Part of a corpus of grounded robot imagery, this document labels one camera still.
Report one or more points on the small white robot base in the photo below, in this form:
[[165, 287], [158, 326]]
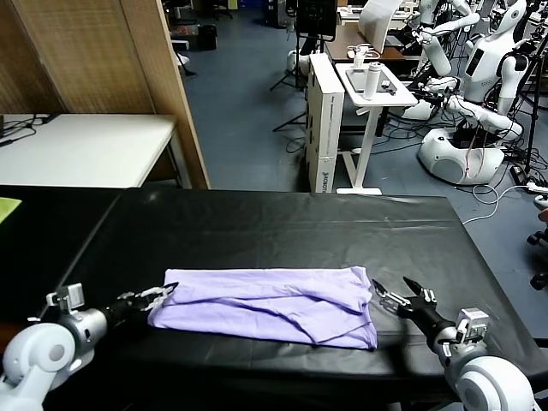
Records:
[[292, 59]]

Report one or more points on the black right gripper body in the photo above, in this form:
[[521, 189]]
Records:
[[428, 321]]

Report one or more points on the brown desk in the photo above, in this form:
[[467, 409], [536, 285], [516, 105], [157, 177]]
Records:
[[336, 48]]

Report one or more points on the white cardboard box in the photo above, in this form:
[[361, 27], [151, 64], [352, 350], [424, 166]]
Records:
[[325, 128]]

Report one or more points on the black monitor panel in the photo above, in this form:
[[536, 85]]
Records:
[[317, 17]]

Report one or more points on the tall black tripod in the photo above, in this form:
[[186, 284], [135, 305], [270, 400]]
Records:
[[535, 107]]

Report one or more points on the black bin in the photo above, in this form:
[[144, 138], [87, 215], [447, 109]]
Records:
[[208, 37]]

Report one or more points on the grey tablet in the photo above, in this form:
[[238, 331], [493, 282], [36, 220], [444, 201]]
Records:
[[355, 80]]

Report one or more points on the black tripod stand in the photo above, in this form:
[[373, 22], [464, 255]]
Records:
[[298, 60]]

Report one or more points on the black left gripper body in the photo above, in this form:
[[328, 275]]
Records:
[[122, 310]]

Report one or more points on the white handheld controller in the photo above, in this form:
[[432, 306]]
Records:
[[543, 200]]

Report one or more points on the wooden partition screen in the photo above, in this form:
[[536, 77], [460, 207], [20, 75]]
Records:
[[98, 55]]

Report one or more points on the person's hand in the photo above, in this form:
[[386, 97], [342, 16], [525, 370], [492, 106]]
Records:
[[544, 215]]

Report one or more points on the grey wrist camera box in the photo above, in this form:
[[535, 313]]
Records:
[[473, 323], [68, 297]]

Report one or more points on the black office chair base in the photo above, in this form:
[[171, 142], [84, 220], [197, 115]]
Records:
[[540, 240]]

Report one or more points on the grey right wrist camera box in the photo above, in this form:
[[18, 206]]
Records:
[[473, 323]]

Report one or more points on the white power strip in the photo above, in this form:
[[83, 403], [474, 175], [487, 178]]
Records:
[[538, 186]]

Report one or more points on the white curved shell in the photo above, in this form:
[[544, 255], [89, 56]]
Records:
[[377, 21]]

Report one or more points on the white humanoid robot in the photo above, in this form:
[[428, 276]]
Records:
[[484, 60]]

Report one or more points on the green cloth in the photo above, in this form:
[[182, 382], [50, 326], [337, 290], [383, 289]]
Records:
[[8, 207]]

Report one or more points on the small black device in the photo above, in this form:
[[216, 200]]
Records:
[[387, 85]]

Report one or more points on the black table cover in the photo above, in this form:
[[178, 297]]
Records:
[[257, 222]]

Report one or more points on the lavender t-shirt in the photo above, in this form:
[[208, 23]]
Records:
[[257, 299]]

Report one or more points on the white robot with raised arm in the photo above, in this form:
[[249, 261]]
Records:
[[438, 55]]

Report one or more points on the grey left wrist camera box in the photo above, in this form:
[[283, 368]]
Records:
[[68, 297]]

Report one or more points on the white bottle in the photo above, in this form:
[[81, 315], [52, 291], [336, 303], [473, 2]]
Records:
[[371, 80]]

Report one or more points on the black box device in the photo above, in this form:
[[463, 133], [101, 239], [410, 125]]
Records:
[[1, 125]]

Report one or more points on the white desk gadget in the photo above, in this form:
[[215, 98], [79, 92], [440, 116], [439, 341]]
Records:
[[359, 52]]

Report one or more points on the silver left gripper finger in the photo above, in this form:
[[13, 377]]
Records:
[[150, 293], [153, 302]]

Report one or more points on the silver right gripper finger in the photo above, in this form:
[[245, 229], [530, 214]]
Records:
[[426, 297], [391, 303]]

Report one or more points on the white rolling side table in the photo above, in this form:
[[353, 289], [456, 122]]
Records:
[[402, 97]]

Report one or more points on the black power adapter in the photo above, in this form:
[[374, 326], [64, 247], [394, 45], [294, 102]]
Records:
[[519, 174]]

